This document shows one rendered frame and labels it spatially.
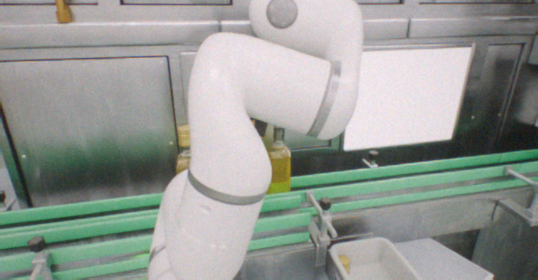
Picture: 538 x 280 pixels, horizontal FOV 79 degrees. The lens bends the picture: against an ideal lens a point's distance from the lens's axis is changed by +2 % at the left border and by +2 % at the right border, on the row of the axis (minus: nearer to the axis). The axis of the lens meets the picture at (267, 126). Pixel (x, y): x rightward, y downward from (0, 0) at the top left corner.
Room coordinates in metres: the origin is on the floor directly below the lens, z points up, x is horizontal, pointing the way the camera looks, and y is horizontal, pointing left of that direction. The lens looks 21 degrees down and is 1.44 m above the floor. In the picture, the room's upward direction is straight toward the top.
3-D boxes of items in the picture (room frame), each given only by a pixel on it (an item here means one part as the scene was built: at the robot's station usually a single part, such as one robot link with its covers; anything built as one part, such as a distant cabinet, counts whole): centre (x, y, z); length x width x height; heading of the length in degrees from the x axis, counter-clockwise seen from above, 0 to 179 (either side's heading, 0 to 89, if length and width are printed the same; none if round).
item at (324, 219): (0.66, -0.13, 0.95); 0.17 x 0.03 x 0.12; 13
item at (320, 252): (0.68, -0.12, 0.85); 0.09 x 0.04 x 0.07; 13
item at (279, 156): (0.77, -0.03, 0.99); 0.06 x 0.06 x 0.21; 13
